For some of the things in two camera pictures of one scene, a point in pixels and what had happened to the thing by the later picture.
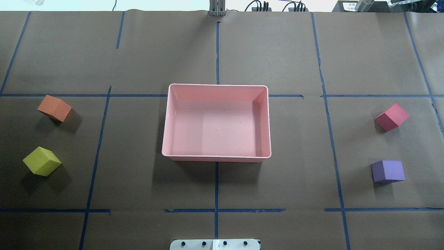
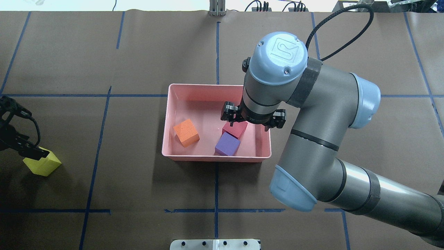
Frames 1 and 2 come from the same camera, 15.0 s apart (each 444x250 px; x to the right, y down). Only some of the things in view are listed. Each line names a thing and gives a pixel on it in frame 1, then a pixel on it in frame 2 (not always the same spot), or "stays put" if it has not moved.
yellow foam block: [42, 161] stays put
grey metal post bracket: [217, 8] stays put
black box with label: [382, 6] stays put
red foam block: [391, 118] to [236, 130]
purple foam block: [387, 171] to [227, 145]
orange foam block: [55, 108] to [187, 133]
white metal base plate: [214, 244] stays put
